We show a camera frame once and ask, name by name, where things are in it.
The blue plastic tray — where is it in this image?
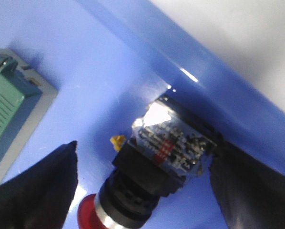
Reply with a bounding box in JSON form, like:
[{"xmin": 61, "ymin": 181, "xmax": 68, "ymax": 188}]
[{"xmin": 0, "ymin": 0, "xmax": 285, "ymax": 229}]

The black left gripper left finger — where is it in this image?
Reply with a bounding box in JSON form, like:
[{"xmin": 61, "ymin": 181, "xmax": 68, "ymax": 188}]
[{"xmin": 0, "ymin": 141, "xmax": 78, "ymax": 229}]

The red emergency stop button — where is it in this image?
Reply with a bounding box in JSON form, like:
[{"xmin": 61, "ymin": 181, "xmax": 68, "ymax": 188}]
[{"xmin": 77, "ymin": 94, "xmax": 222, "ymax": 229}]

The green terminal block module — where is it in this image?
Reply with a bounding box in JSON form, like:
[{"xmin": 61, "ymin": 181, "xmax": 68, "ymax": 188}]
[{"xmin": 0, "ymin": 49, "xmax": 58, "ymax": 181}]

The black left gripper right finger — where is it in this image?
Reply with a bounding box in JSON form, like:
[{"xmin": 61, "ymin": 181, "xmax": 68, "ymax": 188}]
[{"xmin": 210, "ymin": 141, "xmax": 285, "ymax": 229}]

